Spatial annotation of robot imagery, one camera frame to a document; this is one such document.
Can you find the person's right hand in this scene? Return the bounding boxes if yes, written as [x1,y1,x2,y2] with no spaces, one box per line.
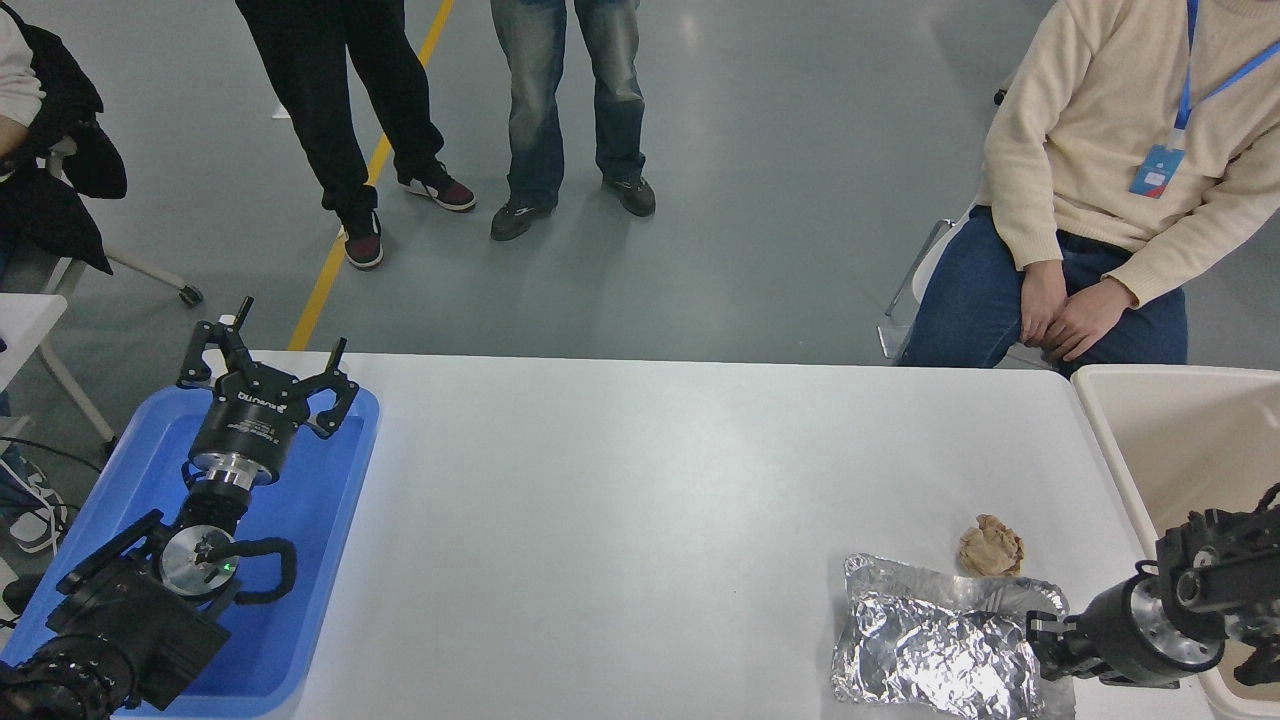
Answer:
[1019,259,1072,347]

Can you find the large pale bin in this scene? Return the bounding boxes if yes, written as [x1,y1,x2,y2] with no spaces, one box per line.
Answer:
[1070,363,1280,720]

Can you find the wheeled office chair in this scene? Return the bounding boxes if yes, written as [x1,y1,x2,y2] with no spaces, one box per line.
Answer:
[40,135,205,309]

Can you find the blue plastic tray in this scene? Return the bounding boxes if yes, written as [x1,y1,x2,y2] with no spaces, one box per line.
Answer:
[0,383,382,720]

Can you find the person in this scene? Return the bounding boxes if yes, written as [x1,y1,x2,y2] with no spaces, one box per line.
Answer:
[0,0,129,277]
[234,0,478,272]
[895,0,1280,379]
[489,0,658,243]

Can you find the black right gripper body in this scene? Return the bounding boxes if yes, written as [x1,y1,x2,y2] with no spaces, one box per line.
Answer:
[1073,579,1179,690]

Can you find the black floor cable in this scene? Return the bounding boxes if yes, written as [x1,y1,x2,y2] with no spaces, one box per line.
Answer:
[0,436,105,477]

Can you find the foil plate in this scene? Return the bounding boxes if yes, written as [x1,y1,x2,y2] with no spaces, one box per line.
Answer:
[830,553,1077,720]

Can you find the person's left hand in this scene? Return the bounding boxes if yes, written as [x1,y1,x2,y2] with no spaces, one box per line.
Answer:
[1044,277,1138,364]

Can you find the crumpled tan paper ball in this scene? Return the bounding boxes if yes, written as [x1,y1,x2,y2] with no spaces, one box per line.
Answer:
[957,514,1027,580]

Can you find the white sneaker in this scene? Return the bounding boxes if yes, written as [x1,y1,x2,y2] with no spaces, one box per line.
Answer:
[4,457,70,557]

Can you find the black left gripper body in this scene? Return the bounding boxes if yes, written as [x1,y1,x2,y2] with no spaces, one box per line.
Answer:
[187,364,313,478]

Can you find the white chair with metal frame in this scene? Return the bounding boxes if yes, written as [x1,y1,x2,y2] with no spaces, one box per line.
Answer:
[878,200,1061,373]

